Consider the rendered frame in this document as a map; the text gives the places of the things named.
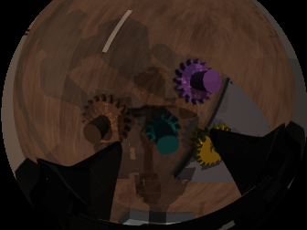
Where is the brown gear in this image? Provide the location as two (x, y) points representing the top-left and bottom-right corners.
(81, 93), (132, 145)

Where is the teal gear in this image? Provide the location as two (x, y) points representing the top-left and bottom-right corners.
(145, 112), (180, 154)

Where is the yellow gear with black stripe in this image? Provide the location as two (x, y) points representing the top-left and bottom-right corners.
(194, 123), (231, 166)

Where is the dark purple gear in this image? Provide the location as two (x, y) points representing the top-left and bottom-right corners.
(173, 58), (222, 105)

